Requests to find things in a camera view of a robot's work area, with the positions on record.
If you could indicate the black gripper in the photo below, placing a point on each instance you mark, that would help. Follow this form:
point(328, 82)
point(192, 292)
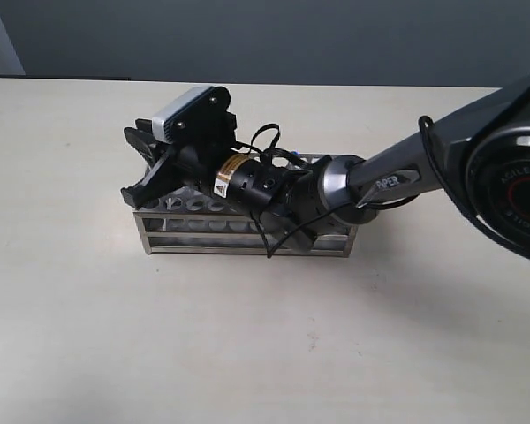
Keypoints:
point(205, 157)

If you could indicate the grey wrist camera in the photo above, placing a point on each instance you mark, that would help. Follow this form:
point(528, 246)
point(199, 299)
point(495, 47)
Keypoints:
point(192, 106)

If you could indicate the stainless steel tube rack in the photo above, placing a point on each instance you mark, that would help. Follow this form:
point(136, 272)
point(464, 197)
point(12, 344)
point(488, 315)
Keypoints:
point(188, 222)

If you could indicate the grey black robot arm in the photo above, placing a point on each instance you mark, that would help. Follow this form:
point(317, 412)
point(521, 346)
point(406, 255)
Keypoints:
point(479, 155)

